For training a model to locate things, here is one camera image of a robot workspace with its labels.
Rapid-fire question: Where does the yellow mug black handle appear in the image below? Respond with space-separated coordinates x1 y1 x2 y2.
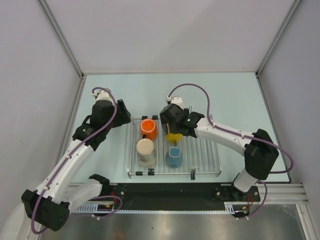
164 125 183 144

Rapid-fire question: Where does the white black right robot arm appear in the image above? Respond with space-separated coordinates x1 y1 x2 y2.
159 103 279 201

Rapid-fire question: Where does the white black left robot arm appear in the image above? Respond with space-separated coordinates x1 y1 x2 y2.
21 99 131 235

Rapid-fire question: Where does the black front rack hook clip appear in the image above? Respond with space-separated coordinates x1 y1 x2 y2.
189 166 199 180

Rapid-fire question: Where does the black front rack knob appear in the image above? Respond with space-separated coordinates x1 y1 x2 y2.
147 168 155 176

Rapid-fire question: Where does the blue mug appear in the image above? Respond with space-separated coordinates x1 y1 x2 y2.
165 142 183 169

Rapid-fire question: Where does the cream floral mug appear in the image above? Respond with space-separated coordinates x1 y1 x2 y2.
136 138 157 168

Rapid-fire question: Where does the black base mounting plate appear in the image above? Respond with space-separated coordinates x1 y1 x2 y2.
101 182 261 205

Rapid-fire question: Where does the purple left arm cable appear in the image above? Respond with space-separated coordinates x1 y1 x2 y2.
31 86 123 235

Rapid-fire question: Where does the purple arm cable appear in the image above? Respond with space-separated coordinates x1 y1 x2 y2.
167 83 295 220
31 86 123 235

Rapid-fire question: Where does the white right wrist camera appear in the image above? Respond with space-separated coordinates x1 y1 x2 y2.
166 96 184 109

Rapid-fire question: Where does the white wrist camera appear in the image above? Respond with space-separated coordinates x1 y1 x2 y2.
91 88 112 102
166 96 184 109

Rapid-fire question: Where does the orange mug black handle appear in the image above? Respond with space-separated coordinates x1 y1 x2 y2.
139 118 158 141

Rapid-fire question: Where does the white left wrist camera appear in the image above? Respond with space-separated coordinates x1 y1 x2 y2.
91 88 112 102

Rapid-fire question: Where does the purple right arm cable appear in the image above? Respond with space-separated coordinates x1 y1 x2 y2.
167 83 295 220

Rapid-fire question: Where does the metal wire dish rack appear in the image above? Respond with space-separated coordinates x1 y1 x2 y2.
126 118 222 180

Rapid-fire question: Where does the white slotted cable duct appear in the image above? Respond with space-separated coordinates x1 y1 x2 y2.
74 200 249 215

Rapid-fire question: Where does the aluminium frame post left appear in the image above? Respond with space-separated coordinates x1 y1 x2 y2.
36 0 84 79

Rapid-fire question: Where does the aluminium frame post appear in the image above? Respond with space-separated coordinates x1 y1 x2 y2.
36 0 84 79
255 0 303 78

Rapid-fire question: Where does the aluminium frame post right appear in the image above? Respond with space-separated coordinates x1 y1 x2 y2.
255 0 303 78

